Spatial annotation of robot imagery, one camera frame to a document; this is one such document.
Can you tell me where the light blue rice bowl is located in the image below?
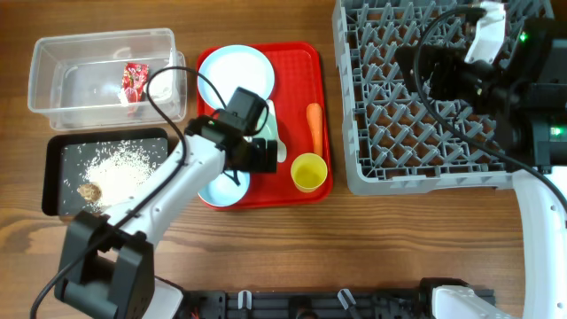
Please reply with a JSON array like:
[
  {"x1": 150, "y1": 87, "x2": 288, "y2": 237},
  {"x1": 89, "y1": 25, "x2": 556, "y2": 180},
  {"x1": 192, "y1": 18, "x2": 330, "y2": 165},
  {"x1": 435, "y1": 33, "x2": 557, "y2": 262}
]
[{"x1": 198, "y1": 170, "x2": 251, "y2": 207}]

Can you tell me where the white rice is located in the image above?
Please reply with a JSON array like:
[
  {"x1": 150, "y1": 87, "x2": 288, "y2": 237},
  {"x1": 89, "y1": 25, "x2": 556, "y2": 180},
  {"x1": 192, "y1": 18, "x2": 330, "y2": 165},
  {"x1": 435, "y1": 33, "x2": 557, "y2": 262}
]
[{"x1": 88, "y1": 155, "x2": 156, "y2": 213}]

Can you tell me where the red snack wrapper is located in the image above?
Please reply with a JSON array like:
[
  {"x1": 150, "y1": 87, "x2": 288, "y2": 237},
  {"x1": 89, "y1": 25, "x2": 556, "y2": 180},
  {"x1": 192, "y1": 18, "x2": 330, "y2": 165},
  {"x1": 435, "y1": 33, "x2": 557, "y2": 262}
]
[{"x1": 118, "y1": 63, "x2": 149, "y2": 105}]

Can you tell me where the brown food scrap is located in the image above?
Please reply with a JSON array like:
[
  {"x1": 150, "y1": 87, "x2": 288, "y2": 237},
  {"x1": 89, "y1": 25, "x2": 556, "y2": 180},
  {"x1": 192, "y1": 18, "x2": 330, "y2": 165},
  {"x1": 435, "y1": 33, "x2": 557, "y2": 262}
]
[{"x1": 77, "y1": 183, "x2": 102, "y2": 203}]

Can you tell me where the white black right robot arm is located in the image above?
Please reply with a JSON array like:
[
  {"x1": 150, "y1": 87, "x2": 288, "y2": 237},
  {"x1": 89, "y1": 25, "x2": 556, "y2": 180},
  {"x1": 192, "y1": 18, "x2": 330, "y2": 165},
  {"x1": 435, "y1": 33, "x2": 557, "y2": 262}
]
[{"x1": 395, "y1": 18, "x2": 566, "y2": 318}]

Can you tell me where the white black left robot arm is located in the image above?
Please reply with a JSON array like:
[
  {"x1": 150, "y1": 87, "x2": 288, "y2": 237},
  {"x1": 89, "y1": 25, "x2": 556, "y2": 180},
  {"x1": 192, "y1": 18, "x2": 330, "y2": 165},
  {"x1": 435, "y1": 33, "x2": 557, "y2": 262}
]
[{"x1": 52, "y1": 88, "x2": 276, "y2": 318}]

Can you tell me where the grey dishwasher rack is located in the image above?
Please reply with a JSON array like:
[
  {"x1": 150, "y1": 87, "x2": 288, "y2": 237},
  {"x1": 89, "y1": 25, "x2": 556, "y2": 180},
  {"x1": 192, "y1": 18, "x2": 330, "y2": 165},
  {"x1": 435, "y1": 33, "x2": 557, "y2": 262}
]
[{"x1": 331, "y1": 0, "x2": 559, "y2": 197}]

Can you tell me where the black waste tray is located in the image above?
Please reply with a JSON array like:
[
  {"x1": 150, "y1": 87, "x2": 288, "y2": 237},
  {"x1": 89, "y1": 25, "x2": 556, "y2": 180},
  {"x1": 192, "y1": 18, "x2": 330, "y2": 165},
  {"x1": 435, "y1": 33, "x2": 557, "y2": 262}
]
[{"x1": 42, "y1": 128, "x2": 168, "y2": 217}]

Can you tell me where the clear plastic waste bin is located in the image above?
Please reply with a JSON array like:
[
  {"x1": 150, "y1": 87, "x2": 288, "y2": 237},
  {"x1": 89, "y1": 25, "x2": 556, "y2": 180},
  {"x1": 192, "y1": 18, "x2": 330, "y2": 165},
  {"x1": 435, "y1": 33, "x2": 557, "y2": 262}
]
[{"x1": 27, "y1": 28, "x2": 187, "y2": 130}]

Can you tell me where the green bowl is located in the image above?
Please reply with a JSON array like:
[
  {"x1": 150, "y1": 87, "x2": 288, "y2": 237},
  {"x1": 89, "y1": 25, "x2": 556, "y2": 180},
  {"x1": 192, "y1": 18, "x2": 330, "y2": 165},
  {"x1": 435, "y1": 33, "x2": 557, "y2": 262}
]
[{"x1": 254, "y1": 104, "x2": 277, "y2": 140}]

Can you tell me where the white plastic spoon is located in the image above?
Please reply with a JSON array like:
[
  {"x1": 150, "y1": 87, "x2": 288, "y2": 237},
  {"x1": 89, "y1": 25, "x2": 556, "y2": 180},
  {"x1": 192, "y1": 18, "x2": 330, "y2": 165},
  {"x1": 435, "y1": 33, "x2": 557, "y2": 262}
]
[{"x1": 267, "y1": 99, "x2": 287, "y2": 163}]

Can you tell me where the yellow plastic cup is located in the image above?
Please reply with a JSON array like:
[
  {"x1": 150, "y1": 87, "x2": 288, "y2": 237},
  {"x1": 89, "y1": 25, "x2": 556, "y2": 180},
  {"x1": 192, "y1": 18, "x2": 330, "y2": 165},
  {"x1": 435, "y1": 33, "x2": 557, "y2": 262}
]
[{"x1": 291, "y1": 152, "x2": 328, "y2": 193}]

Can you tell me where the red serving tray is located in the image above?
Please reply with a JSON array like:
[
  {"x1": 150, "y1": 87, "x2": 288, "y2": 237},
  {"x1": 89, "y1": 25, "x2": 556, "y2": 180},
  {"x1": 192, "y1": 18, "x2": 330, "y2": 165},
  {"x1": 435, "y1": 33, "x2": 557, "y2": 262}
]
[{"x1": 194, "y1": 41, "x2": 335, "y2": 211}]

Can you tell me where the orange carrot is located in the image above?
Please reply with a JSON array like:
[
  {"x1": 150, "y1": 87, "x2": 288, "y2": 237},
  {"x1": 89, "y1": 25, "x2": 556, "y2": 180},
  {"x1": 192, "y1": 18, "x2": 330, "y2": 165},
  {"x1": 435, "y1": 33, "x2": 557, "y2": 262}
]
[{"x1": 307, "y1": 103, "x2": 323, "y2": 157}]

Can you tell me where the light blue plate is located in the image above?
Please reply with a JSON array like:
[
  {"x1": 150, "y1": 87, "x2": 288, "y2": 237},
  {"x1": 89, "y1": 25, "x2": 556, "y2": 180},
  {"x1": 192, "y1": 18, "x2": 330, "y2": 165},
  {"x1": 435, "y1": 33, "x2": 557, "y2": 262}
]
[{"x1": 198, "y1": 44, "x2": 276, "y2": 104}]

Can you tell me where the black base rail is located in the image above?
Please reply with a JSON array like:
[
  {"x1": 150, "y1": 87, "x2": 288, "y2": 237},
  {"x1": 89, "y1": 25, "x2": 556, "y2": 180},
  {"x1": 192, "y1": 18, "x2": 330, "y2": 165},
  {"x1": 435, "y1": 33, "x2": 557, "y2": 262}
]
[{"x1": 172, "y1": 289, "x2": 433, "y2": 319}]

